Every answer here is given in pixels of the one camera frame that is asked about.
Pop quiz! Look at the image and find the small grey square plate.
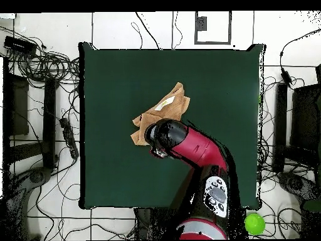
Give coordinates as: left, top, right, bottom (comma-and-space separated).
196, 16, 208, 31

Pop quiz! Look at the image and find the thick black cable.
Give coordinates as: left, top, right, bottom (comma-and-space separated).
135, 11, 161, 50

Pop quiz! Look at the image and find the black power adapter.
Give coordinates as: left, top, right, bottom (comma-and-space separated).
280, 67, 293, 87

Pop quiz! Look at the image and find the grey chair base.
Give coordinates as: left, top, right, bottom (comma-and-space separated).
3, 166, 53, 241
276, 171, 320, 201

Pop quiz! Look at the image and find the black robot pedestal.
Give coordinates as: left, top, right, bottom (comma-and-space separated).
135, 207, 176, 240

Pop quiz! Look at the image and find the bright green ball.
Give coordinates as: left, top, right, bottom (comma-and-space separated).
243, 213, 266, 236

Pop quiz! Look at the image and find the thin black looped cable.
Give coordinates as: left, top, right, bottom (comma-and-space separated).
130, 21, 144, 50

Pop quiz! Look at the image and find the black adapter cable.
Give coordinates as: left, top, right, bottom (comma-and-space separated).
279, 28, 321, 69

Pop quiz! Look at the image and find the flat black box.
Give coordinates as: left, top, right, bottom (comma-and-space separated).
3, 35, 38, 55

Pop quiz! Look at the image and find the dark green tablecloth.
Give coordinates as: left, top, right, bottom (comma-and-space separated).
78, 41, 266, 210

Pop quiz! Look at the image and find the black power strip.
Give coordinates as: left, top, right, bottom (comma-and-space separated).
59, 117, 80, 160

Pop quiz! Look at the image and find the black stand frame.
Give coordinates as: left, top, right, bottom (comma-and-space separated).
272, 63, 321, 176
2, 56, 60, 171

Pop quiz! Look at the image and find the tan terry towel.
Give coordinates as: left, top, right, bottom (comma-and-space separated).
130, 82, 191, 146

